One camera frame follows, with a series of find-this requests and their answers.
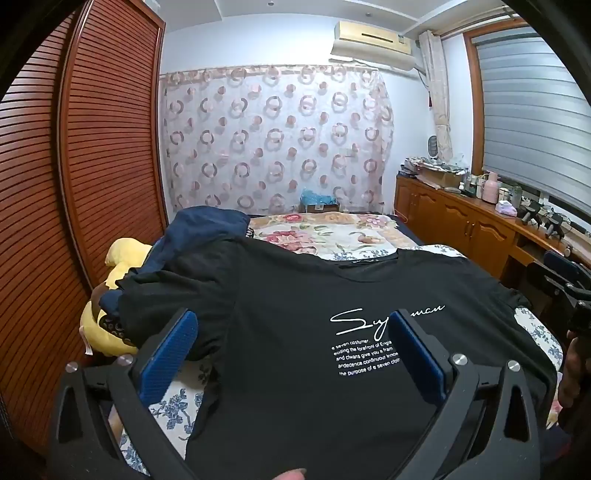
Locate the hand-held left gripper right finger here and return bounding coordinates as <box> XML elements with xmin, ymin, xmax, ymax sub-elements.
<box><xmin>388</xmin><ymin>309</ymin><xmax>541</xmax><ymax>480</ymax></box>

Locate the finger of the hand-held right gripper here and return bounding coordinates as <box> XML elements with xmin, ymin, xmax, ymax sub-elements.
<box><xmin>526</xmin><ymin>251</ymin><xmax>580</xmax><ymax>298</ymax></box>

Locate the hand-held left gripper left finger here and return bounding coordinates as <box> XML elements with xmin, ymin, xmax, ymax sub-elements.
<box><xmin>48</xmin><ymin>308</ymin><xmax>204</xmax><ymax>480</ymax></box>

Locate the black printed t-shirt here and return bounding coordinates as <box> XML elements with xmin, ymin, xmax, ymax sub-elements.
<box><xmin>115</xmin><ymin>237</ymin><xmax>559</xmax><ymax>480</ymax></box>

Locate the person's right hand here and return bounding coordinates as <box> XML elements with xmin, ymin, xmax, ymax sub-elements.
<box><xmin>556</xmin><ymin>337</ymin><xmax>591</xmax><ymax>432</ymax></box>

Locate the blue floral bed sheet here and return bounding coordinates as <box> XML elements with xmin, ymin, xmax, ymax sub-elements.
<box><xmin>108</xmin><ymin>244</ymin><xmax>566</xmax><ymax>478</ymax></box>

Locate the wooden sideboard cabinet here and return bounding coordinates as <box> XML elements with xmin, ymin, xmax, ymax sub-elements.
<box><xmin>394</xmin><ymin>173</ymin><xmax>591</xmax><ymax>287</ymax></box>

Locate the pink thermos jug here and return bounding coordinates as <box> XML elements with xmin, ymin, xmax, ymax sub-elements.
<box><xmin>482</xmin><ymin>172</ymin><xmax>502</xmax><ymax>201</ymax></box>

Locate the yellow plush toy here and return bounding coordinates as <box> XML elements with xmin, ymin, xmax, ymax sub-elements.
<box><xmin>81</xmin><ymin>237</ymin><xmax>153</xmax><ymax>356</ymax></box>

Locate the navy blue garment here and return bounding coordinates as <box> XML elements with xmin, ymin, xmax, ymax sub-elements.
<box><xmin>97</xmin><ymin>206</ymin><xmax>252</xmax><ymax>324</ymax></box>

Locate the cardboard box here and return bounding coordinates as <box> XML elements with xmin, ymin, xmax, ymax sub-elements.
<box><xmin>416</xmin><ymin>168</ymin><xmax>465</xmax><ymax>190</ymax></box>

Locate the rose floral blanket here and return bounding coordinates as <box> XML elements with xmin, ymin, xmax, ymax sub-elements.
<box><xmin>249</xmin><ymin>212</ymin><xmax>416</xmax><ymax>261</ymax></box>

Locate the grey window blind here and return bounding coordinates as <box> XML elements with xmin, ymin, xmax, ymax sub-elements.
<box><xmin>473</xmin><ymin>25</ymin><xmax>591</xmax><ymax>199</ymax></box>

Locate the blue plastic bag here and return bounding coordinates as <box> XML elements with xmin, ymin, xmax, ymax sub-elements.
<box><xmin>300</xmin><ymin>187</ymin><xmax>338</xmax><ymax>213</ymax></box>

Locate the cream tied side curtain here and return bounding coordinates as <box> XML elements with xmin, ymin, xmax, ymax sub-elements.
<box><xmin>418</xmin><ymin>30</ymin><xmax>455</xmax><ymax>162</ymax></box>

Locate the wooden louvered wardrobe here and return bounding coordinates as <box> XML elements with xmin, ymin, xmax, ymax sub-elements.
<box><xmin>0</xmin><ymin>0</ymin><xmax>169</xmax><ymax>462</ymax></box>

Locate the pink ring patterned curtain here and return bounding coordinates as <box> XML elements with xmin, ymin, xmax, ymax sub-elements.
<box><xmin>159</xmin><ymin>65</ymin><xmax>395</xmax><ymax>215</ymax></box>

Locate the wall air conditioner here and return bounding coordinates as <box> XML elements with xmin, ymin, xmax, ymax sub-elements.
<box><xmin>330</xmin><ymin>21</ymin><xmax>416</xmax><ymax>70</ymax></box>

